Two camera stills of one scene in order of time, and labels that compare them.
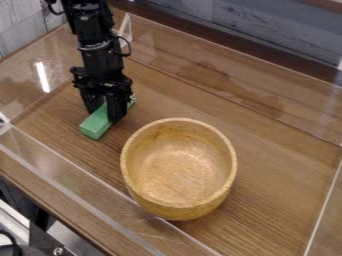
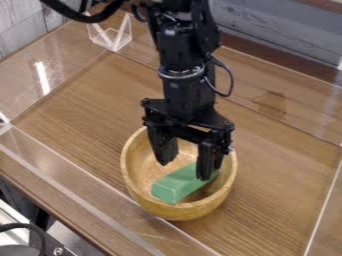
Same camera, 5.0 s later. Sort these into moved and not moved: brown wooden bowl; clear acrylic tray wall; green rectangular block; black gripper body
Moved: black gripper body; green rectangular block
Not moved: brown wooden bowl; clear acrylic tray wall
